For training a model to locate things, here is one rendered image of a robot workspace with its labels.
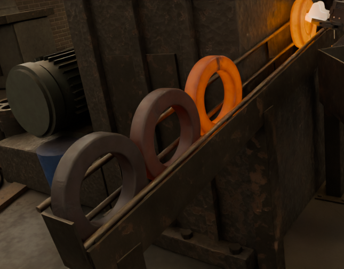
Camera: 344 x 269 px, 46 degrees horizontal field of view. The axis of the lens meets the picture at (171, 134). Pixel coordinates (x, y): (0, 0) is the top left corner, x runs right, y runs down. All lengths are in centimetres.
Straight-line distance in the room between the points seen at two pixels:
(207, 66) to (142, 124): 23
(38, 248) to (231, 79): 118
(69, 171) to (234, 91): 49
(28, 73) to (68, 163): 145
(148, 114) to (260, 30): 62
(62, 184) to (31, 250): 123
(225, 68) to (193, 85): 11
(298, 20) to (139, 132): 76
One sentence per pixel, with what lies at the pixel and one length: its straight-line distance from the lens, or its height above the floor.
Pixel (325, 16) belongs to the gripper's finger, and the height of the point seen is 76.
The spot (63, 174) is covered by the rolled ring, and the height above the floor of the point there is 70.
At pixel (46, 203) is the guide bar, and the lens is 68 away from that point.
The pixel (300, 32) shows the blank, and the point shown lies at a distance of 134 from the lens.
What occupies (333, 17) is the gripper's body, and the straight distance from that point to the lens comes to 135.
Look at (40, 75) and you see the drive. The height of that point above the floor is 63.
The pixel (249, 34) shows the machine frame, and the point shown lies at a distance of 120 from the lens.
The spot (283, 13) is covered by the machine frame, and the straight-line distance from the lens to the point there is 141.
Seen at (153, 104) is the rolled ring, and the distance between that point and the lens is 73.
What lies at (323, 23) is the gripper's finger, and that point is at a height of 75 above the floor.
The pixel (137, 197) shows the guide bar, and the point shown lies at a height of 60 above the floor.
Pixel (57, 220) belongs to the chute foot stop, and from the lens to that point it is 63.
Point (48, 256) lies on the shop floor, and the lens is 175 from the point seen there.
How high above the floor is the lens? 93
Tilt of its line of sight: 20 degrees down
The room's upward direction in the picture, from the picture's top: 10 degrees counter-clockwise
